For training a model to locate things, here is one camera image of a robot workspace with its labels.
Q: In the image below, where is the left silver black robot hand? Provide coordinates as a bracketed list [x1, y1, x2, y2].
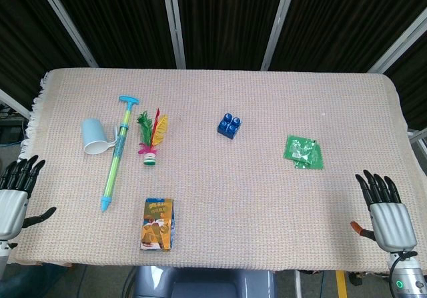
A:
[0, 155, 57, 241]

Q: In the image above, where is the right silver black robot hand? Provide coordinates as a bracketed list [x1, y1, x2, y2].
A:
[350, 169, 418, 253]

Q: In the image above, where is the colourful feather shuttlecock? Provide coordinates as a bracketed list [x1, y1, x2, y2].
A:
[136, 108, 169, 167]

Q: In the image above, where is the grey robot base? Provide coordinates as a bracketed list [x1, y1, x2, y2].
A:
[123, 265, 278, 298]

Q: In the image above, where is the light blue plastic cup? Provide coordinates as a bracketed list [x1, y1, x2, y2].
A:
[81, 118, 118, 155]

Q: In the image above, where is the green foil packet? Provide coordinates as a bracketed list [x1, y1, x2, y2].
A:
[283, 135, 325, 170]

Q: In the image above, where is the blue green water pump toy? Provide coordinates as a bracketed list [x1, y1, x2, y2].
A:
[100, 95, 140, 213]

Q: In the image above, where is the orange blue snack box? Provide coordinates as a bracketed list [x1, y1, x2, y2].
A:
[139, 197, 175, 252]

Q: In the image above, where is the pink woven tablecloth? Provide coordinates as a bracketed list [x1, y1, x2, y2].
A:
[7, 67, 427, 274]

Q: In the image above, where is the blue building block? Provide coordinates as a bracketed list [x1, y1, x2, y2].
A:
[217, 112, 243, 141]

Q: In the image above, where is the white frame post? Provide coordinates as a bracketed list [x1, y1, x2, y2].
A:
[260, 0, 300, 71]
[0, 89, 31, 120]
[368, 13, 427, 74]
[160, 0, 187, 69]
[32, 0, 99, 69]

